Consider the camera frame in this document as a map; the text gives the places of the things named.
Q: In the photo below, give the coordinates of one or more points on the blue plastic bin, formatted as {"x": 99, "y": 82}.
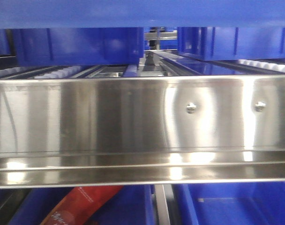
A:
{"x": 16, "y": 14}

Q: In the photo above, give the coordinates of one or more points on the lower left blue bin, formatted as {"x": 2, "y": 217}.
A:
{"x": 131, "y": 206}

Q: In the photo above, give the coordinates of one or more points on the rear left blue bin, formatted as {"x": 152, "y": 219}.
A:
{"x": 78, "y": 46}

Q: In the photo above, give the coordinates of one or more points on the lower right blue bin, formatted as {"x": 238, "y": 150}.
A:
{"x": 255, "y": 203}

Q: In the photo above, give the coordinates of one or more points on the left silver screw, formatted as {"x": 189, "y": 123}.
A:
{"x": 191, "y": 108}

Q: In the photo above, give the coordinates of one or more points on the silver screw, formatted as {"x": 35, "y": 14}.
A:
{"x": 191, "y": 108}
{"x": 259, "y": 106}

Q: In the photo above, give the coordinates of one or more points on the red printed package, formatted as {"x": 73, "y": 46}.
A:
{"x": 80, "y": 204}

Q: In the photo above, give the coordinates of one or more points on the right silver screw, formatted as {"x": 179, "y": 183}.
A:
{"x": 259, "y": 106}

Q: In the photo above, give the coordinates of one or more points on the white roller track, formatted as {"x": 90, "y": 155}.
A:
{"x": 262, "y": 64}

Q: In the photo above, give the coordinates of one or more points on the stainless steel shelf rail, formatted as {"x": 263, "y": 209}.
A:
{"x": 118, "y": 131}

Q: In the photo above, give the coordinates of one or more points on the metal shelf divider post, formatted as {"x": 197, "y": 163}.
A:
{"x": 162, "y": 206}

